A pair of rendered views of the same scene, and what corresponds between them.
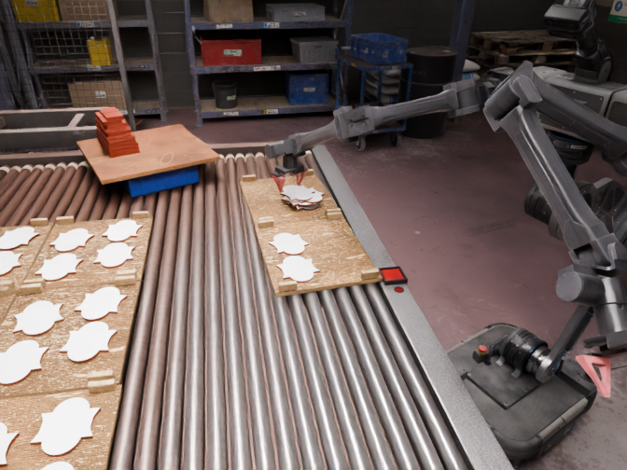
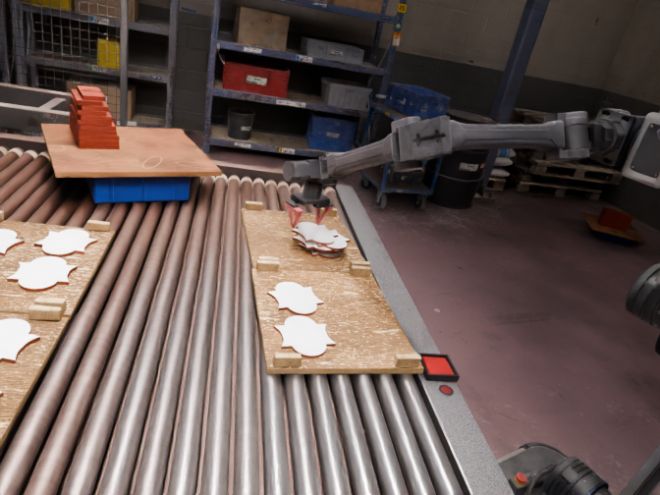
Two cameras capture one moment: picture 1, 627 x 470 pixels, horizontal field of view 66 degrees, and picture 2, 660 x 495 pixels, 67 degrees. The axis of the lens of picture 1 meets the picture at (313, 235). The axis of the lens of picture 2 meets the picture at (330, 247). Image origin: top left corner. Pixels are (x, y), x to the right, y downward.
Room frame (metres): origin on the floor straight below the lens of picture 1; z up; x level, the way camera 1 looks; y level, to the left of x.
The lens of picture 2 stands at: (0.35, 0.07, 1.61)
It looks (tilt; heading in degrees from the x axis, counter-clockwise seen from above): 26 degrees down; 358
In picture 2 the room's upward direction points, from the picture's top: 12 degrees clockwise
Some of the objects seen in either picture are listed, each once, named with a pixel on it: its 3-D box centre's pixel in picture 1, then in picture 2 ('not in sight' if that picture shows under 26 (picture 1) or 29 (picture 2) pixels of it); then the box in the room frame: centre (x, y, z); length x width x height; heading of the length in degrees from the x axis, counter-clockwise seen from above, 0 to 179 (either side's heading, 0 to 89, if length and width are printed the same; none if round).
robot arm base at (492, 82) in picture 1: (488, 91); (600, 136); (1.56, -0.55, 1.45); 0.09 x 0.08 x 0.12; 35
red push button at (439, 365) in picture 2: (392, 275); (437, 367); (1.27, -0.26, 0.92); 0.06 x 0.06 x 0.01; 12
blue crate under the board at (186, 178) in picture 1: (154, 167); (134, 172); (1.99, 0.72, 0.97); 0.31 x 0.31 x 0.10; 34
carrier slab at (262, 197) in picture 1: (288, 199); (301, 240); (1.79, 0.11, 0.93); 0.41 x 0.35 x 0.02; 17
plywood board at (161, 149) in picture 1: (146, 150); (129, 148); (2.04, 0.77, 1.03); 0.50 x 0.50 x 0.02; 34
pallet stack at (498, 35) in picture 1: (519, 70); (557, 155); (6.67, -2.72, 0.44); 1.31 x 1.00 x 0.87; 105
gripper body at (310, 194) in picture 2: (289, 161); (312, 191); (1.77, 0.10, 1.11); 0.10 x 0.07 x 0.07; 133
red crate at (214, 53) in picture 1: (230, 49); (254, 77); (5.80, 1.00, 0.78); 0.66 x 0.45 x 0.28; 105
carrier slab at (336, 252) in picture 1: (313, 252); (328, 315); (1.39, 0.00, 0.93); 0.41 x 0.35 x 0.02; 15
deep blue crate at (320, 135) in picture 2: (306, 86); (330, 131); (6.05, 0.13, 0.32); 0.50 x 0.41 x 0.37; 101
